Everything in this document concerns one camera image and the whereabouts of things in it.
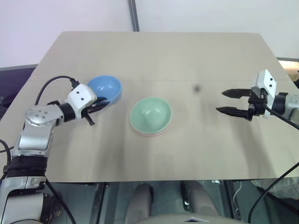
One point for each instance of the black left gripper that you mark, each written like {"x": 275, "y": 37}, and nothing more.
{"x": 87, "y": 112}

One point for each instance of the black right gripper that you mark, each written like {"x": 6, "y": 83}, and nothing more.
{"x": 257, "y": 105}

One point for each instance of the blue bowl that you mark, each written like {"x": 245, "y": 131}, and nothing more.
{"x": 108, "y": 87}

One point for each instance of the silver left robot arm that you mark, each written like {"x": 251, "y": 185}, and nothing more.
{"x": 37, "y": 130}

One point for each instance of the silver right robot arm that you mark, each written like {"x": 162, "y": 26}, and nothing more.
{"x": 290, "y": 105}

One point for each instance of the green bowl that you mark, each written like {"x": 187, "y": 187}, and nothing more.
{"x": 150, "y": 114}

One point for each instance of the pink bowl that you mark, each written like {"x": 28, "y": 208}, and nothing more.
{"x": 149, "y": 135}

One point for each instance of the orange cardboard box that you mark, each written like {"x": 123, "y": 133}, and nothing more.
{"x": 288, "y": 66}

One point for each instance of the dark monitor screen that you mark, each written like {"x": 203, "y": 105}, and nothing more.
{"x": 16, "y": 86}

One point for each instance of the grey metal pole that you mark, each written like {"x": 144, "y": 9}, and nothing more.
{"x": 133, "y": 14}

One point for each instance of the dark rounded grey shape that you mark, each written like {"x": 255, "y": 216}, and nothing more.
{"x": 202, "y": 200}
{"x": 140, "y": 203}

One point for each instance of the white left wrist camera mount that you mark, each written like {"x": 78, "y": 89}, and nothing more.
{"x": 80, "y": 96}

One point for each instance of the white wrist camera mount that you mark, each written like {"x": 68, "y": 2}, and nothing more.
{"x": 268, "y": 86}
{"x": 80, "y": 96}

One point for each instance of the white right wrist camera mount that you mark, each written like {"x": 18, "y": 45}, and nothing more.
{"x": 268, "y": 86}

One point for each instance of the black table frame leg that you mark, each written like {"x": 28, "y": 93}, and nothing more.
{"x": 233, "y": 205}
{"x": 99, "y": 203}

